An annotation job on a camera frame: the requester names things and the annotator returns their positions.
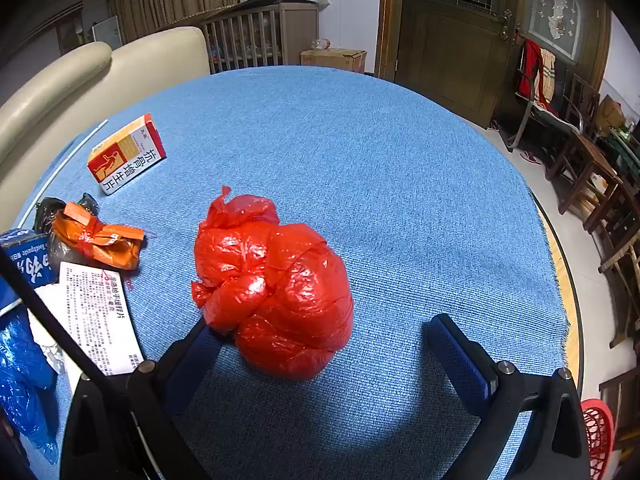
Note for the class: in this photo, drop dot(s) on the dark wooden chair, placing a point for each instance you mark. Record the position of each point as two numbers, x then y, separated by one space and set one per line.
580 145

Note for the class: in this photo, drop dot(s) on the blue toothpaste box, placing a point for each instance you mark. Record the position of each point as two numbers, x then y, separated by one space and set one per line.
25 260

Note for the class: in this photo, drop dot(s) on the cream leather sofa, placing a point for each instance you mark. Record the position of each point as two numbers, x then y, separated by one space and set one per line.
75 85

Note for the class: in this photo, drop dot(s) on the white printed medicine box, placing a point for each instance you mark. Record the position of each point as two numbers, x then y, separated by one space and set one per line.
95 310

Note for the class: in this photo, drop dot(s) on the blue plastic bag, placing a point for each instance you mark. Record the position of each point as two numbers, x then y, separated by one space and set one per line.
20 375

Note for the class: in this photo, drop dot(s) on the crumpled orange wrapper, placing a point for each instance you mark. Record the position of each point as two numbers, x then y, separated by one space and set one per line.
100 240

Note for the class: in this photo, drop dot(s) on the clear plastic bottle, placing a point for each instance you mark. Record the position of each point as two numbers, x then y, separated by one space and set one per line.
320 43

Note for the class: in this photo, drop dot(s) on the blue tablecloth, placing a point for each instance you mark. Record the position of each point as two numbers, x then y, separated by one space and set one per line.
375 185

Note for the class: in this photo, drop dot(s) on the decorated glass panel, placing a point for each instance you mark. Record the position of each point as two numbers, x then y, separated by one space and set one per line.
555 10

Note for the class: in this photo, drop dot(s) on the brown wooden door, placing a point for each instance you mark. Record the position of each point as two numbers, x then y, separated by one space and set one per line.
450 50

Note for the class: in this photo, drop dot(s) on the metal frame cot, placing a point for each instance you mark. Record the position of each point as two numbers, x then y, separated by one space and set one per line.
540 112

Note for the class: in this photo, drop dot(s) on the red plastic bag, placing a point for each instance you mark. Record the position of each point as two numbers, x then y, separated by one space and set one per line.
280 285

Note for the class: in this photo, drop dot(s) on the red slipper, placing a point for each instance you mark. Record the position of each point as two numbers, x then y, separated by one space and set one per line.
530 157

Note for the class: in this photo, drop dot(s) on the black plastic bag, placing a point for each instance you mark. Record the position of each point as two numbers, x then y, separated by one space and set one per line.
47 212

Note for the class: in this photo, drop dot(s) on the green crate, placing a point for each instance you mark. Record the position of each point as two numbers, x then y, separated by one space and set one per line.
627 152

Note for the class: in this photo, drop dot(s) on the red plastic basket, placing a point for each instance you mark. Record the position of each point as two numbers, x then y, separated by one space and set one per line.
597 435

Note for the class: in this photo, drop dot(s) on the wooden crib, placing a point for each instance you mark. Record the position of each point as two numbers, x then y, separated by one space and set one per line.
295 35

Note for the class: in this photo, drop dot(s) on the cardboard box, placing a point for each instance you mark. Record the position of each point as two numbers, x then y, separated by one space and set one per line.
332 59

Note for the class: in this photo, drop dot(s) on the white board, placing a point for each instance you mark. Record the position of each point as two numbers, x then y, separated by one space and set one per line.
106 30

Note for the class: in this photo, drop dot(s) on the orange yellow medicine box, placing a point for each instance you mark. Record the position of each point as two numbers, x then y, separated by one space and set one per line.
125 152

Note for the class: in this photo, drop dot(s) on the brown carton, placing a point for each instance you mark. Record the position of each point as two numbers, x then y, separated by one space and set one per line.
610 112

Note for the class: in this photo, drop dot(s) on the beige plaid scarf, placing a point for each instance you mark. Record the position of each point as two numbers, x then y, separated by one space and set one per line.
548 77

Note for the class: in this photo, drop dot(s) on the dark picture frame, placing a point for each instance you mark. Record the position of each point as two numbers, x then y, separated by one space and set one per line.
70 30

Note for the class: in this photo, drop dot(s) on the thin white stick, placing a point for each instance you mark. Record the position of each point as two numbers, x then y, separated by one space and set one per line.
80 145

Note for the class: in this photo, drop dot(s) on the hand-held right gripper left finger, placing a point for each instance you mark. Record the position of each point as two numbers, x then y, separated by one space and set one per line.
192 360

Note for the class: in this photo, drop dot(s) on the red hanging garment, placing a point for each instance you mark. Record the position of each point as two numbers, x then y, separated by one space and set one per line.
529 67

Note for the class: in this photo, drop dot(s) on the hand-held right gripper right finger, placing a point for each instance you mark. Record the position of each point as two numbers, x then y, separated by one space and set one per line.
462 355

